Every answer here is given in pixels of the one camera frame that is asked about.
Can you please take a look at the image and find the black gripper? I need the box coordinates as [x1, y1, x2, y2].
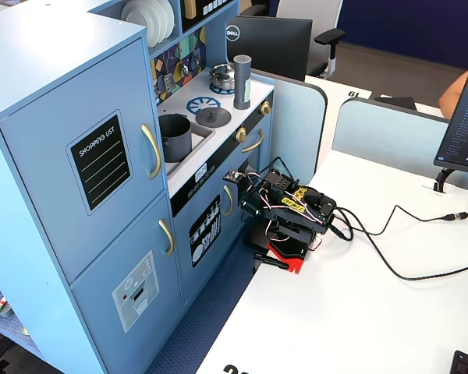
[237, 178, 268, 223]

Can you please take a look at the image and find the gray salt shaker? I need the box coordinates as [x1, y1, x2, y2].
[232, 54, 254, 111]

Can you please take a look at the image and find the red and black robot base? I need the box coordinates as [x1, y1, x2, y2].
[243, 229, 324, 276]

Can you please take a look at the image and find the black table clamp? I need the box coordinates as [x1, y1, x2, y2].
[252, 252, 290, 273]

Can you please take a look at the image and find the blue oven door with window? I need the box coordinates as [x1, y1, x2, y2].
[233, 116, 275, 235]

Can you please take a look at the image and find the blue dishwasher door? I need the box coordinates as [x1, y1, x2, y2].
[172, 153, 239, 307]

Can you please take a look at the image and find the gray toy sink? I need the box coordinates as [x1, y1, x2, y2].
[161, 112, 217, 178]

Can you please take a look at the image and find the gray plastic pot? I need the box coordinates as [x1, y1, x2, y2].
[158, 113, 193, 163]

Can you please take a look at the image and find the gray pot lid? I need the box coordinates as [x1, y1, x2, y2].
[195, 107, 232, 129]

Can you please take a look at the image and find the steel pot with lid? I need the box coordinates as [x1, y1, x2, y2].
[209, 63, 236, 90]

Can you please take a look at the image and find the steel slotted spatula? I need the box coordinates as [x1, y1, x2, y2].
[162, 58, 176, 94]

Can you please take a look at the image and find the steel ladle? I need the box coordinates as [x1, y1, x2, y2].
[178, 50, 191, 77]

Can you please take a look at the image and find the freezer door with dispenser print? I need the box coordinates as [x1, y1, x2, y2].
[70, 192, 184, 374]

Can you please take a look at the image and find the black dell monitor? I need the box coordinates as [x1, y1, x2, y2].
[225, 15, 314, 81]

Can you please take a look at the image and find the black flat desk object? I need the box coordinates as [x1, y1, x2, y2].
[374, 95, 418, 112]

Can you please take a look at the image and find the black microwave door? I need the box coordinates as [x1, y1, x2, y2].
[181, 0, 239, 34]

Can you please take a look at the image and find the black monitor stand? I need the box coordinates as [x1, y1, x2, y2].
[432, 167, 459, 194]

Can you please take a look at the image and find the white toy plate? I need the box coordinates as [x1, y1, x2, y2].
[147, 0, 168, 44]
[159, 0, 176, 40]
[120, 0, 159, 48]

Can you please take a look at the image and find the fridge door with shopping list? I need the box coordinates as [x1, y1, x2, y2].
[0, 37, 168, 284]

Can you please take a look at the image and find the white office chair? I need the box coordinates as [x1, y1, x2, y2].
[239, 0, 347, 79]

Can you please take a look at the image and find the blue toy kitchen unit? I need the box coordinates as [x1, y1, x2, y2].
[0, 0, 276, 374]

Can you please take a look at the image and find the gold dishwasher handle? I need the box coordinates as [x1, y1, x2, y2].
[222, 184, 235, 217]

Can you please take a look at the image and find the black camera cable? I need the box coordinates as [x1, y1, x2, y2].
[257, 156, 300, 184]

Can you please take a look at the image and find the gold oven handle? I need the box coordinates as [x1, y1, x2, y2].
[240, 129, 264, 153]

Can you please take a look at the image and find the gold freezer door handle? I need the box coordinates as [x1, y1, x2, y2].
[158, 219, 176, 257]

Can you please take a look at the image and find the long gold fridge handle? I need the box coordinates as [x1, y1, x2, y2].
[140, 123, 162, 180]

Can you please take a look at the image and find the black power cable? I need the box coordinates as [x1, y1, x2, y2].
[327, 206, 468, 281]

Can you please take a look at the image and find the black usb cable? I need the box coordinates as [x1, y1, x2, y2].
[327, 204, 468, 242]

